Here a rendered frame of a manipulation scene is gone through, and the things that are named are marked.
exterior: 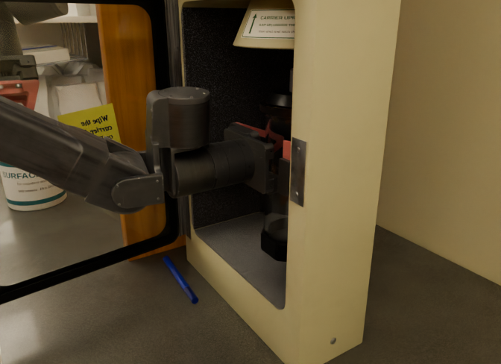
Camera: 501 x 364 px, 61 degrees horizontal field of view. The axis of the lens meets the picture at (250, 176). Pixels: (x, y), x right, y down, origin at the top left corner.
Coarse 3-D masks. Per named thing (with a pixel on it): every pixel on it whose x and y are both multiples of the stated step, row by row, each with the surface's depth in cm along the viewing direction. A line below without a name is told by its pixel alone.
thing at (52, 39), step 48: (0, 48) 49; (48, 48) 52; (96, 48) 55; (144, 48) 60; (48, 96) 53; (96, 96) 57; (144, 96) 61; (144, 144) 64; (0, 192) 53; (48, 192) 56; (0, 240) 54; (48, 240) 58; (96, 240) 63
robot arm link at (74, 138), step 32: (0, 96) 41; (0, 128) 40; (32, 128) 41; (64, 128) 43; (0, 160) 41; (32, 160) 42; (64, 160) 42; (96, 160) 43; (128, 160) 47; (96, 192) 45
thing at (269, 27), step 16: (256, 0) 49; (272, 0) 47; (288, 0) 47; (256, 16) 49; (272, 16) 47; (288, 16) 46; (240, 32) 51; (256, 32) 48; (272, 32) 47; (288, 32) 46; (272, 48) 47; (288, 48) 46
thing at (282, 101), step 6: (276, 90) 58; (282, 90) 58; (288, 90) 58; (270, 96) 57; (276, 96) 55; (282, 96) 55; (288, 96) 54; (270, 102) 56; (276, 102) 55; (282, 102) 54; (288, 102) 54
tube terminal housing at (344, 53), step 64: (192, 0) 56; (320, 0) 37; (384, 0) 41; (320, 64) 39; (384, 64) 43; (320, 128) 41; (384, 128) 46; (320, 192) 44; (192, 256) 73; (320, 256) 47; (256, 320) 57; (320, 320) 50
